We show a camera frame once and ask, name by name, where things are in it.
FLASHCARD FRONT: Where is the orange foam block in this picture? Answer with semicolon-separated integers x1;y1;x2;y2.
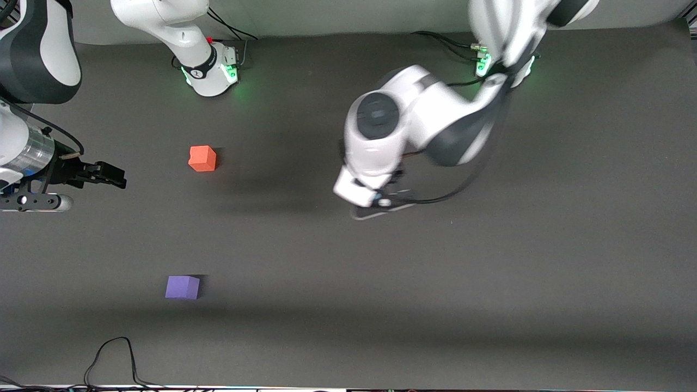
188;145;217;173

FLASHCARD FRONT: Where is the purple foam block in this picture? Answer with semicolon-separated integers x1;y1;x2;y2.
165;275;200;301

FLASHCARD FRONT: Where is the dark grey table mat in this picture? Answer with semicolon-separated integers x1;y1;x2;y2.
0;19;697;390

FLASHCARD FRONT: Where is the black left arm base cable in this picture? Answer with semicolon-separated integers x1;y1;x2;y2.
411;31;481;50
430;34;480;61

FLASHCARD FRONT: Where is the black arm base cable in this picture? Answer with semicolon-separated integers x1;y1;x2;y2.
207;7;258;41
411;31;481;50
430;34;480;61
206;12;244;41

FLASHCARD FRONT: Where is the black looped cable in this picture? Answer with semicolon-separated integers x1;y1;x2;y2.
0;336;180;392

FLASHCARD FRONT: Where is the black right arm base cable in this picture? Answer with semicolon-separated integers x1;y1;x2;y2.
207;7;258;41
206;12;244;41

